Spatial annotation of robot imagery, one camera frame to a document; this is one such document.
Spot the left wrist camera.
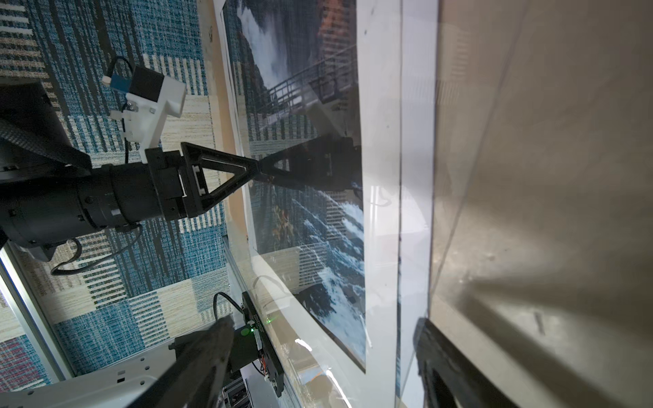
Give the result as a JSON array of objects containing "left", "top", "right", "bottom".
[{"left": 101, "top": 66, "right": 187, "bottom": 163}]

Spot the brown cardboard backing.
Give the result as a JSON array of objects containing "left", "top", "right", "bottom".
[{"left": 197, "top": 1, "right": 249, "bottom": 267}]

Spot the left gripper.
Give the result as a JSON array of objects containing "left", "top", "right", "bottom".
[{"left": 145, "top": 143, "right": 259, "bottom": 221}]

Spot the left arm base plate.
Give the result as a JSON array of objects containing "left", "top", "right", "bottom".
[{"left": 214, "top": 292, "right": 285, "bottom": 399}]

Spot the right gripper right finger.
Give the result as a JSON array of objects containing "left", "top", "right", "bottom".
[{"left": 414, "top": 318, "right": 515, "bottom": 407}]

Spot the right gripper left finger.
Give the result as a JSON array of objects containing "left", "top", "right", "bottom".
[{"left": 130, "top": 316, "right": 234, "bottom": 407}]

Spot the clear acrylic sheet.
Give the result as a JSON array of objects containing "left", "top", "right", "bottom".
[{"left": 223, "top": 0, "right": 653, "bottom": 408}]

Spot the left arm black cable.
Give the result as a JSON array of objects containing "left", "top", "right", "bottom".
[{"left": 49, "top": 55, "right": 246, "bottom": 322}]

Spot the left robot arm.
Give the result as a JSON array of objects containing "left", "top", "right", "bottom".
[{"left": 1, "top": 78, "right": 259, "bottom": 262}]

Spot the waterfall photo with white border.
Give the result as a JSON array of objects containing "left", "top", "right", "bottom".
[{"left": 217, "top": 1, "right": 396, "bottom": 407}]

